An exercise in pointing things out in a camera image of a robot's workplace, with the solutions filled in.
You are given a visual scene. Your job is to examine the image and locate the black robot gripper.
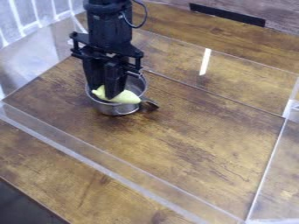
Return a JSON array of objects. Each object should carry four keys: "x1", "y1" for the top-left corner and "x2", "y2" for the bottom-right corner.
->
[{"x1": 69, "y1": 0, "x2": 145, "y2": 99}]

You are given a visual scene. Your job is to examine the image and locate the small silver metal pot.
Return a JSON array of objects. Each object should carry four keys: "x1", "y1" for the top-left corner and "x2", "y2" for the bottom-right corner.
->
[{"x1": 85, "y1": 75, "x2": 148, "y2": 116}]

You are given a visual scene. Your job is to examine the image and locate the green handled metal spoon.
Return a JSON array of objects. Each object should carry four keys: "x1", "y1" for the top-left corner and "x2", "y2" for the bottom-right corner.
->
[{"x1": 92, "y1": 85, "x2": 159, "y2": 109}]

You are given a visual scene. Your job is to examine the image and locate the black strip on table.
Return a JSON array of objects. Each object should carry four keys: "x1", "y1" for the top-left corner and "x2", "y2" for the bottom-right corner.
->
[{"x1": 189, "y1": 3, "x2": 267, "y2": 27}]

